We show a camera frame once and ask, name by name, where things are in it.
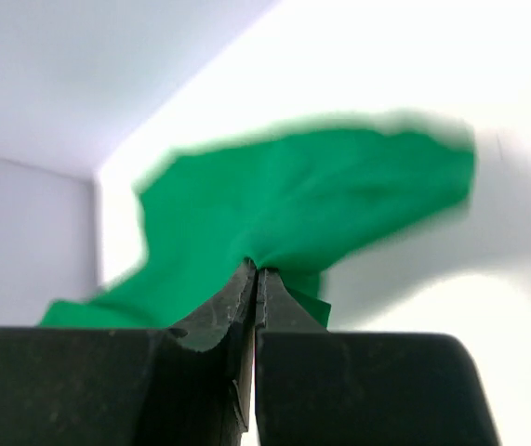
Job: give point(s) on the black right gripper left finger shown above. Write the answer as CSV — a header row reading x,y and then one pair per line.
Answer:
x,y
188,384

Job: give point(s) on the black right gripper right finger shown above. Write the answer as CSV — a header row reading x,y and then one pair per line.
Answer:
x,y
316,387

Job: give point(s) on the green t shirt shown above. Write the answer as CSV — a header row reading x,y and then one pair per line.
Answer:
x,y
297,199

